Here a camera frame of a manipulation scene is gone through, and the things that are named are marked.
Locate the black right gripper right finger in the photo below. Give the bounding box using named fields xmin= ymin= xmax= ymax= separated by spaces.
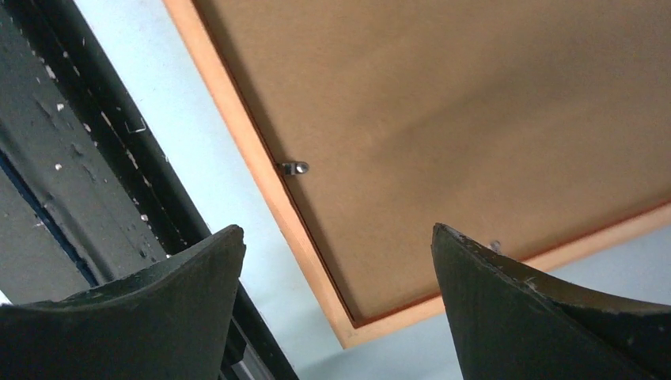
xmin=431 ymin=223 xmax=670 ymax=379

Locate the brown fibreboard backing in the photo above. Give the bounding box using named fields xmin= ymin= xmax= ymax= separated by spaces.
xmin=198 ymin=1 xmax=670 ymax=321

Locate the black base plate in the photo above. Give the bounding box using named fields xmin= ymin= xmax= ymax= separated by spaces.
xmin=1 ymin=1 xmax=296 ymax=379

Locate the metal turn clip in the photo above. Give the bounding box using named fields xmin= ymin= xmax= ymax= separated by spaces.
xmin=489 ymin=241 xmax=502 ymax=254
xmin=277 ymin=161 xmax=310 ymax=177

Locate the wooden picture frame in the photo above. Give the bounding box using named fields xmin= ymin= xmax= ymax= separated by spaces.
xmin=164 ymin=1 xmax=670 ymax=348

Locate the metal turn clip bottom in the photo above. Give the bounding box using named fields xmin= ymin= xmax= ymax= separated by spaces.
xmin=277 ymin=161 xmax=310 ymax=177

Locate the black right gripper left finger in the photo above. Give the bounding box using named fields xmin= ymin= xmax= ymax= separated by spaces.
xmin=1 ymin=225 xmax=245 ymax=379

